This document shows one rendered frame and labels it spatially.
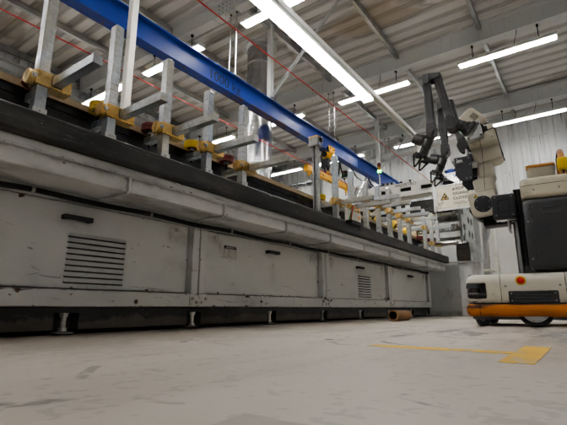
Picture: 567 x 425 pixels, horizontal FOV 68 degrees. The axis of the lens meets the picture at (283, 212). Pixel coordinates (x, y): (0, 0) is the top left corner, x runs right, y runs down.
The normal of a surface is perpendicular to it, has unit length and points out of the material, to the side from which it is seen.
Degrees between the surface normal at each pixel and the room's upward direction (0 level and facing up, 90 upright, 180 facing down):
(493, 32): 90
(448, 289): 90
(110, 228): 90
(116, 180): 90
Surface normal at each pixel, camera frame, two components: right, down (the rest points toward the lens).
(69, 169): 0.81, -0.13
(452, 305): -0.58, -0.18
